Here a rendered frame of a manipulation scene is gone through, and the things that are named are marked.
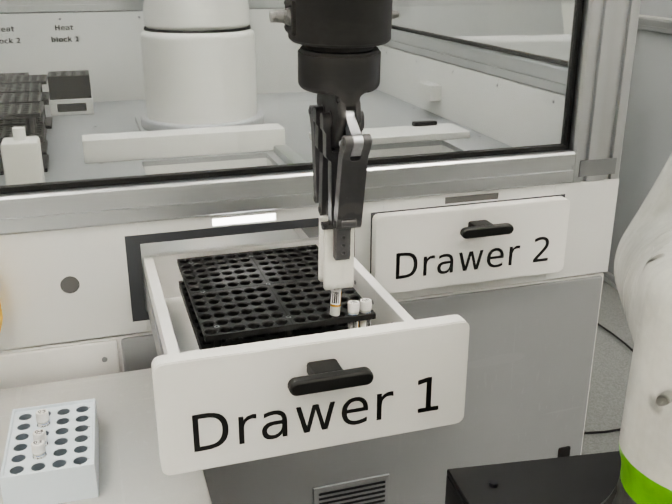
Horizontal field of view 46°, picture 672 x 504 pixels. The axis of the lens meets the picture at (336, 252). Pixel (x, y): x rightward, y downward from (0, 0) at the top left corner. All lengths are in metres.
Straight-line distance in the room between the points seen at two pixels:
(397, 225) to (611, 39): 0.38
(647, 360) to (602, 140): 0.62
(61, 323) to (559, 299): 0.70
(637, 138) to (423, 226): 2.22
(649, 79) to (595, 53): 2.01
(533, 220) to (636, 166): 2.11
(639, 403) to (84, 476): 0.50
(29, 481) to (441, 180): 0.62
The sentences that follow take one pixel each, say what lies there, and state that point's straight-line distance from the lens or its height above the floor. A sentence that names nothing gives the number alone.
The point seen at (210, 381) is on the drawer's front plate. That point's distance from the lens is 0.69.
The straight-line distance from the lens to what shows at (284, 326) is 0.80.
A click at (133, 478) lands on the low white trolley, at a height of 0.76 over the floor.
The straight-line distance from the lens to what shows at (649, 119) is 3.16.
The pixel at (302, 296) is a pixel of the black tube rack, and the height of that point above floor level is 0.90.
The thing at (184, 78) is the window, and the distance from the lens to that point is 0.97.
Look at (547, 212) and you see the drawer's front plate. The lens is 1.15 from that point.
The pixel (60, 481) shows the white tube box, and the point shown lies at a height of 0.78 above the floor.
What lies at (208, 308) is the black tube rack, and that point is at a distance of 0.84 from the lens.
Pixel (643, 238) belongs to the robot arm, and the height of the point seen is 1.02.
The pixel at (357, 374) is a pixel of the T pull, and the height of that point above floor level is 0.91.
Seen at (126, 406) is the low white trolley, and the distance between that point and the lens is 0.96.
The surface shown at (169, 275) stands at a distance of 1.03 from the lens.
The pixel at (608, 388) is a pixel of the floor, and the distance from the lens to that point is 2.63.
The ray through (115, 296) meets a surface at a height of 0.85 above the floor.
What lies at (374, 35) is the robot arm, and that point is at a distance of 0.70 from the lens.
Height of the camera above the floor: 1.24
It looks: 20 degrees down
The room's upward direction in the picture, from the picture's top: straight up
